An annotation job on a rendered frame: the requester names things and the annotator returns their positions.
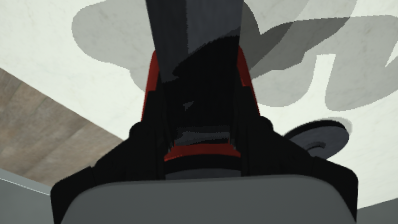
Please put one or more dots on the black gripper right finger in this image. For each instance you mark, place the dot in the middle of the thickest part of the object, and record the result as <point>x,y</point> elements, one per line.
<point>266,149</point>

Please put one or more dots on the red kettle with black handle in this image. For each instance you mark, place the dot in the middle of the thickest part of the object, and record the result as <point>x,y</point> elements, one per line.
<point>197,48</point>

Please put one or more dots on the dark grey round base with center stud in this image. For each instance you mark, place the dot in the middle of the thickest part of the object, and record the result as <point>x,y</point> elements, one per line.
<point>325,137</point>

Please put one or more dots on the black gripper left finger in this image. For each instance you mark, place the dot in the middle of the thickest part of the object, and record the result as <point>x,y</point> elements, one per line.
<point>135,159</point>

